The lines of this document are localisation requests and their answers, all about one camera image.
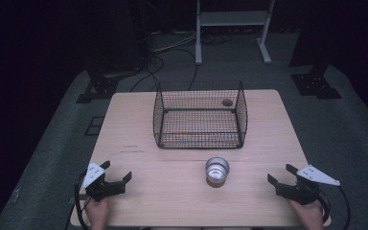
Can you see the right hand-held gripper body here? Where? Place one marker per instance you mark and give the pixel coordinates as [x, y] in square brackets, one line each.
[303, 191]

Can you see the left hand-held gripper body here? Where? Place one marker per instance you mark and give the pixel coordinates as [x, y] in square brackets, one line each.
[103, 189]

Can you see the metal cup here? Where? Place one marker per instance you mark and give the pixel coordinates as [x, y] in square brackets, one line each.
[217, 171]

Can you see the person's left hand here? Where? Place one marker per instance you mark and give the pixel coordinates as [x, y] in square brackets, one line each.
[97, 212]

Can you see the person's right hand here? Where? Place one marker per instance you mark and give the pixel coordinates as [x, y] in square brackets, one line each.
[310, 215]

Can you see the dark floor hatch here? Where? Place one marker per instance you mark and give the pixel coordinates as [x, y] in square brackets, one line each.
[94, 126]

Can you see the black stand base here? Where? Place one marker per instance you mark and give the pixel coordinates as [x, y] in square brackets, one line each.
[316, 84]
[99, 87]

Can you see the small dark round object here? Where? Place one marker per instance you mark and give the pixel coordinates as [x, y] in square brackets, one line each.
[227, 102]

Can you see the white metal stand frame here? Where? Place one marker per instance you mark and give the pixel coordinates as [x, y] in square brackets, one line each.
[233, 18]

